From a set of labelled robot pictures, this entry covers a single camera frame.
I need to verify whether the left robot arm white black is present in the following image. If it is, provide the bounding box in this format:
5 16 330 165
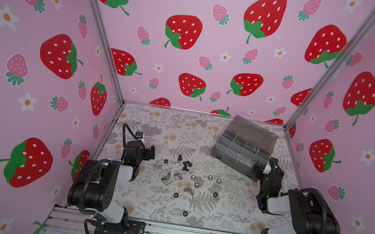
67 140 155 228

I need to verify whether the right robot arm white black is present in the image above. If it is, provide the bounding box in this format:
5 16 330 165
252 157 341 234

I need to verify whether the silver screw pair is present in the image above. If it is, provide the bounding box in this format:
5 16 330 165
156 165 167 171

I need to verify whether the silver wing nut left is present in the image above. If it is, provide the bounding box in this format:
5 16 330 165
161 172 171 181

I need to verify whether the grey plastic compartment box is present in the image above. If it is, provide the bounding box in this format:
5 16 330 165
211 116 278 180

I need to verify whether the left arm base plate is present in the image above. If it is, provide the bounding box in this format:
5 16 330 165
104 220 146 234

